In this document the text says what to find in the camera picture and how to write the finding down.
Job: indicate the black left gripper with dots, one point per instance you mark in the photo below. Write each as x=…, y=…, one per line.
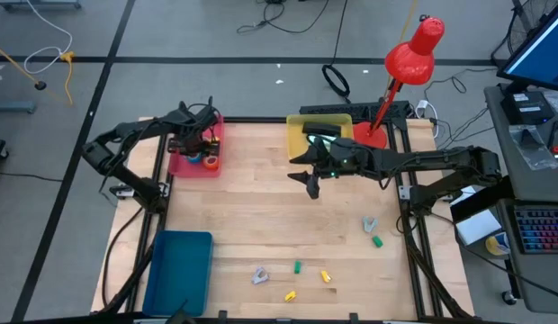
x=191, y=135

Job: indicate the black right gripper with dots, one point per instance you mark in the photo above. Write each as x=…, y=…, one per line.
x=339, y=159

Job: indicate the blue tape roll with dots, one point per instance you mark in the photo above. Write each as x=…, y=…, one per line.
x=194, y=158

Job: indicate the orange tape roll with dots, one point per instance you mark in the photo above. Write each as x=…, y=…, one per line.
x=211, y=162

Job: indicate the black stapler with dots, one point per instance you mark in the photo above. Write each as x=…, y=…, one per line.
x=321, y=128

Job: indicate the grey staple remover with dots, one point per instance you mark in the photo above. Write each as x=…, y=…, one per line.
x=370, y=224

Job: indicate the green mini stapler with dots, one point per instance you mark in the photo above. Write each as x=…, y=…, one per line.
x=297, y=267
x=377, y=241

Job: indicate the yellow mini stapler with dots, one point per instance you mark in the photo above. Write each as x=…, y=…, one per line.
x=326, y=276
x=290, y=296

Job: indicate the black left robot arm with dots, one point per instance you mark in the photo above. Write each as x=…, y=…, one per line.
x=126, y=130

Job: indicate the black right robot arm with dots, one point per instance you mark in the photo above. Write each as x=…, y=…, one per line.
x=423, y=159

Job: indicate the pink plastic bin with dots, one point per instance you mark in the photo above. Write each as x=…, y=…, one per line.
x=180, y=168

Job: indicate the yellow plastic bin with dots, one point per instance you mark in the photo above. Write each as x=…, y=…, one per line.
x=297, y=130

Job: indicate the black power strip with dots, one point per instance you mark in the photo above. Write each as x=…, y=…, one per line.
x=342, y=110

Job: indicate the grey clip bottom left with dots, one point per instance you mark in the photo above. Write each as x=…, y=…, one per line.
x=259, y=276

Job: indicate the white power adapter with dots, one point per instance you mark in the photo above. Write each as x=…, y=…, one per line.
x=424, y=107

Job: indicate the blue plastic bin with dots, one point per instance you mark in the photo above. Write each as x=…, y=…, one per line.
x=177, y=274

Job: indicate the red desk lamp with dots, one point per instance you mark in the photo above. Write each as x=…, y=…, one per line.
x=411, y=58

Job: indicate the white box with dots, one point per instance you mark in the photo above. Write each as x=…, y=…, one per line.
x=479, y=227

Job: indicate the yellow blue round object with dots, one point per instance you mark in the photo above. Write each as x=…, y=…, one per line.
x=497, y=244

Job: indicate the grey desk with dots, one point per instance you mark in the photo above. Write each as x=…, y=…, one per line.
x=522, y=184

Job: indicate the clear plastic bag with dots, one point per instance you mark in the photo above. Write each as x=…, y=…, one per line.
x=533, y=148

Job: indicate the black mini computer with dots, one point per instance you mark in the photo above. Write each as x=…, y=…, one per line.
x=526, y=108

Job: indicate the backlit keyboard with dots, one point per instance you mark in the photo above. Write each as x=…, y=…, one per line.
x=542, y=229

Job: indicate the computer monitor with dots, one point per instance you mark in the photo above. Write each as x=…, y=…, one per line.
x=540, y=58

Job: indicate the black fan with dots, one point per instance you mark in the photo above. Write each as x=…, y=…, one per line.
x=526, y=22

